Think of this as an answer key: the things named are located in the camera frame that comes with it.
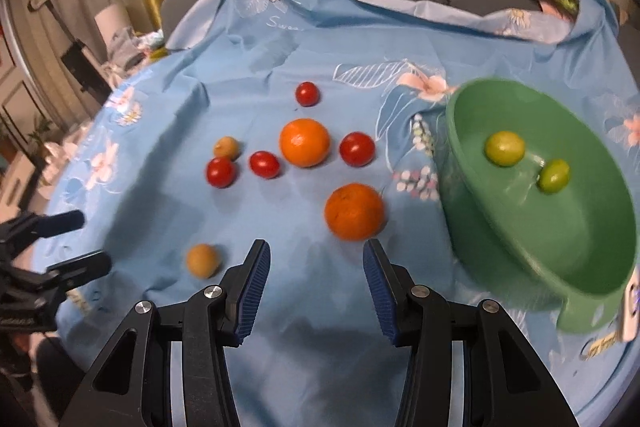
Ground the small brown fruit front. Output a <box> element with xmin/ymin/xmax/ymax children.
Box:
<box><xmin>186</xmin><ymin>244</ymin><xmax>220</xmax><ymax>280</ymax></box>

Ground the small brown fruit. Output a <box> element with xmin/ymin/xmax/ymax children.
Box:
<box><xmin>213</xmin><ymin>135</ymin><xmax>241</xmax><ymax>161</ymax></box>
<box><xmin>186</xmin><ymin>244</ymin><xmax>220</xmax><ymax>280</ymax></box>

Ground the red cherry tomato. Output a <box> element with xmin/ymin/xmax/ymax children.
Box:
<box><xmin>248</xmin><ymin>150</ymin><xmax>281</xmax><ymax>179</ymax></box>
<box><xmin>295</xmin><ymin>81</ymin><xmax>321</xmax><ymax>107</ymax></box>
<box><xmin>205</xmin><ymin>157</ymin><xmax>236</xmax><ymax>188</ymax></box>
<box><xmin>338</xmin><ymin>131</ymin><xmax>375</xmax><ymax>168</ymax></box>

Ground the orange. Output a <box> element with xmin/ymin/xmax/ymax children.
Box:
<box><xmin>279</xmin><ymin>118</ymin><xmax>331</xmax><ymax>168</ymax></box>
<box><xmin>323</xmin><ymin>183</ymin><xmax>386</xmax><ymax>242</ymax></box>

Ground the green tomato front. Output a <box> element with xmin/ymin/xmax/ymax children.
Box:
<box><xmin>484</xmin><ymin>131</ymin><xmax>526</xmax><ymax>167</ymax></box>

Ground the black upright vacuum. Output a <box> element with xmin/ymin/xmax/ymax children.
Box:
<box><xmin>27</xmin><ymin>0</ymin><xmax>112</xmax><ymax>105</ymax></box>

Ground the green plastic bowl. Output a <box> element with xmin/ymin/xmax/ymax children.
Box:
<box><xmin>435</xmin><ymin>78</ymin><xmax>637</xmax><ymax>334</ymax></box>

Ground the white paper roll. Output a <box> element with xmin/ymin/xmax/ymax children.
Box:
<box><xmin>94</xmin><ymin>2</ymin><xmax>132</xmax><ymax>50</ymax></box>

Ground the blue floral cloth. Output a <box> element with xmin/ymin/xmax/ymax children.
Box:
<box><xmin>34</xmin><ymin>0</ymin><xmax>639</xmax><ymax>426</ymax></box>

